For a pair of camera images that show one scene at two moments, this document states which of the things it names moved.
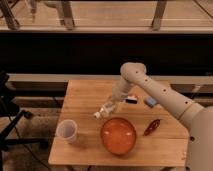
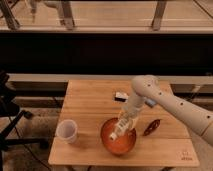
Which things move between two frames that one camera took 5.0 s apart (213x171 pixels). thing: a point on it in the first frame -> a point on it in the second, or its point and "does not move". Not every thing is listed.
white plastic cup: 66,132 does not move
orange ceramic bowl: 118,136 does not move
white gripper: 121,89 -> 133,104
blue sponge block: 150,101 does not move
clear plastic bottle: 109,108 -> 126,117
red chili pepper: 152,127 does not move
